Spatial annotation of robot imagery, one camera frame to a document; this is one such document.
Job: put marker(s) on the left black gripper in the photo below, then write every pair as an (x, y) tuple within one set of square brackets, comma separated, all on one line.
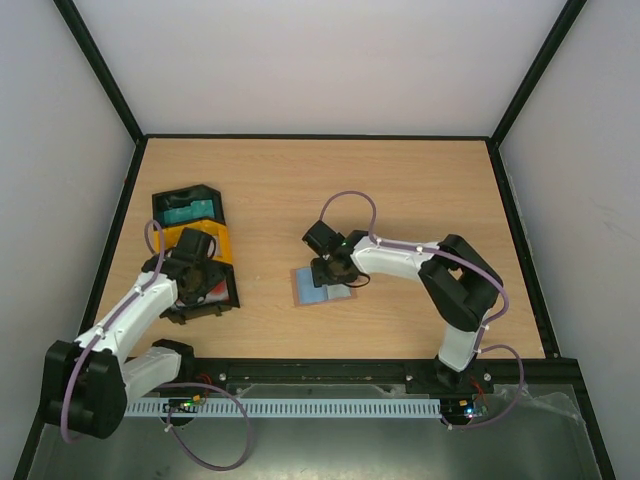
[(215, 276)]

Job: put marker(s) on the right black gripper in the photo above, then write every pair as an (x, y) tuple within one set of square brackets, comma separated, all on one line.
[(325, 272)]

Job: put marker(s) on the brown leather card holder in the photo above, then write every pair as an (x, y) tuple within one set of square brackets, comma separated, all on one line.
[(305, 293)]

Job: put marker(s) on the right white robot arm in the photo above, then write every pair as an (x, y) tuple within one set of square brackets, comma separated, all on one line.
[(466, 292)]

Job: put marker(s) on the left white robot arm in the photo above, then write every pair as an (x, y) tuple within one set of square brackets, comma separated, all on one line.
[(88, 383)]

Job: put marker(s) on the black bin with red cards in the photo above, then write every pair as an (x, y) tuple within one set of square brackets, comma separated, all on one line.
[(219, 300)]

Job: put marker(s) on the yellow bin with white cards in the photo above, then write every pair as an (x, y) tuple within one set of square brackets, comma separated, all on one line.
[(214, 228)]

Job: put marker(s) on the teal card stack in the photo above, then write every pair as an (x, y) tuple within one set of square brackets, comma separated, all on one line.
[(194, 211)]

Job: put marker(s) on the black bin with teal cards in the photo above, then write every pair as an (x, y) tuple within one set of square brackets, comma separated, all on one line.
[(163, 201)]

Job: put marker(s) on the black aluminium frame rail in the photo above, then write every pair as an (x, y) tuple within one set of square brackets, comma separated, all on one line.
[(418, 377)]

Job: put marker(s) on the light blue slotted cable duct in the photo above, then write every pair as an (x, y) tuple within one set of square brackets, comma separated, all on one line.
[(289, 408)]

